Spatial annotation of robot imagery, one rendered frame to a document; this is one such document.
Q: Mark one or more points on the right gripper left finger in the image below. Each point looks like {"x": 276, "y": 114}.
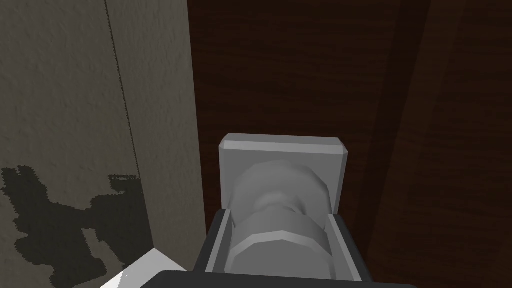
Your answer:
{"x": 216, "y": 246}

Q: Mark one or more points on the grey door knob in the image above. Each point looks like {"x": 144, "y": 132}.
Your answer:
{"x": 280, "y": 192}

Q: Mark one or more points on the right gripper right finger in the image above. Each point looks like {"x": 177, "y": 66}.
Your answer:
{"x": 348, "y": 250}

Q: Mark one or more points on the dark brown wooden door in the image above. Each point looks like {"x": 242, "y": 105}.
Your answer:
{"x": 320, "y": 72}

